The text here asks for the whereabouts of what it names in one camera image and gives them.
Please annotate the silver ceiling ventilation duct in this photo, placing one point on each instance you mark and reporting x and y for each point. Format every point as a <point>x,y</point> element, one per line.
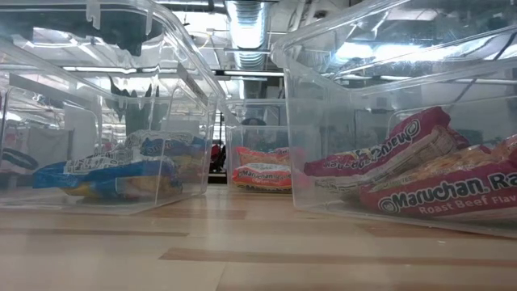
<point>250,32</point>

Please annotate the red Maruchan ramen pack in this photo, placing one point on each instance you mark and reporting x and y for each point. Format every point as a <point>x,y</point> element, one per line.
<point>444,194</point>
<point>383,149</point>

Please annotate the person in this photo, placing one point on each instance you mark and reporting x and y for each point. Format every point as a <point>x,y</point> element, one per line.
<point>253,121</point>

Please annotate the blue Maruchan ramen pack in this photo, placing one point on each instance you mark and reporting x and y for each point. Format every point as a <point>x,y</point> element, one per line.
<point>101,178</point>
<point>173,147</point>

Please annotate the clear plastic bin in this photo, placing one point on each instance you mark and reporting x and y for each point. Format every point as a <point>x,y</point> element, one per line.
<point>258,137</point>
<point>323,121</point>
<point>194,121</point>

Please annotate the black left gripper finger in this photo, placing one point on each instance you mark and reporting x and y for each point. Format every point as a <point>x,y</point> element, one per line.
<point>129,47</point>

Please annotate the orange Maruchan ramen pack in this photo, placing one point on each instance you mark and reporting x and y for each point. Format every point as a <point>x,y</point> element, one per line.
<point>262,155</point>
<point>262,178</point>

